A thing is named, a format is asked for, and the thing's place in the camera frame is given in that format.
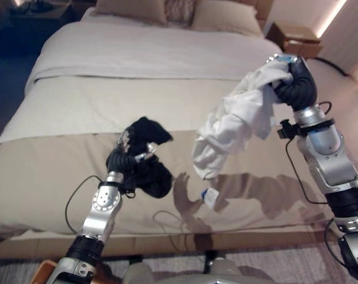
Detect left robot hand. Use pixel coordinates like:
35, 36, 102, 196
105, 143, 158, 179

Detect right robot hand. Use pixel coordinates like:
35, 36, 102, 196
266, 53, 318, 111

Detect black garment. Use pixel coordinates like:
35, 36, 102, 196
115, 116, 174, 199

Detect white garment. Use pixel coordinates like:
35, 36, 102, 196
191, 60, 295, 209

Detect wooden bedside table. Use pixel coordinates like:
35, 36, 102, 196
265, 22, 324, 58

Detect bed with beige cover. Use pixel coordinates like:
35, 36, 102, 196
0, 5, 358, 261

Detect beige pillow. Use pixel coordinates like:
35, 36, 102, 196
94, 0, 169, 25
191, 2, 262, 37

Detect patterned cushion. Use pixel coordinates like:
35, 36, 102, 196
163, 0, 197, 28

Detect dark bedside table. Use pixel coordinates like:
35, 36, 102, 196
0, 0, 79, 54

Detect black floor cable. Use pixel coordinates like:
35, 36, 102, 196
307, 56, 356, 78

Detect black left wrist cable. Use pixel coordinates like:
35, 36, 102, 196
64, 175, 109, 236

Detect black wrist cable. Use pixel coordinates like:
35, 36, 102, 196
285, 101, 333, 205
64, 175, 109, 236

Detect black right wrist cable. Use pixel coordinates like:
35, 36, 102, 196
285, 101, 333, 205

